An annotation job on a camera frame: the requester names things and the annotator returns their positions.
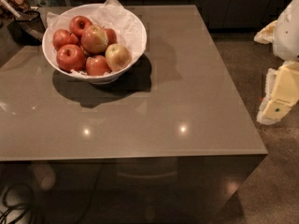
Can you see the white ceramic bowl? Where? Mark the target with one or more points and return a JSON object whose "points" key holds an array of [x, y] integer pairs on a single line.
{"points": [[54, 64]]}

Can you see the red apple front centre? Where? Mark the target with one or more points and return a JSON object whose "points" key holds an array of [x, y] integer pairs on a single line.
{"points": [[97, 66]]}

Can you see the white paper liner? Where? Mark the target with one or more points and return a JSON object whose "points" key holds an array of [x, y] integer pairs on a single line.
{"points": [[124, 22]]}

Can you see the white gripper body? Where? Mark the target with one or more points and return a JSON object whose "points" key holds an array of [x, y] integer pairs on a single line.
{"points": [[288, 34]]}

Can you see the black container on left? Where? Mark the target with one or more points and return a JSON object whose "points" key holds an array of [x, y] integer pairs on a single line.
{"points": [[27, 28]]}

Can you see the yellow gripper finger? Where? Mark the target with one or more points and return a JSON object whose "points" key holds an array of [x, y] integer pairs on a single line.
{"points": [[281, 93]]}

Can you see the small red apple behind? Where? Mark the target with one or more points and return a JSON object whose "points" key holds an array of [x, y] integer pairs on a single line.
{"points": [[111, 35]]}

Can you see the yellow-green apple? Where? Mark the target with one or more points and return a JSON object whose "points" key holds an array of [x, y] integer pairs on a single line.
{"points": [[118, 57]]}

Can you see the red apple back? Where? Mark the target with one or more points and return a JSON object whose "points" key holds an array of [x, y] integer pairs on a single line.
{"points": [[78, 24]]}

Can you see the red apple front left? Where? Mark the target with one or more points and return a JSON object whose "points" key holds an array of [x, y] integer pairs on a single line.
{"points": [[70, 57]]}

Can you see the large red-yellow apple centre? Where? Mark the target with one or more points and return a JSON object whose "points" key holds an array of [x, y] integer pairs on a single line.
{"points": [[94, 39]]}

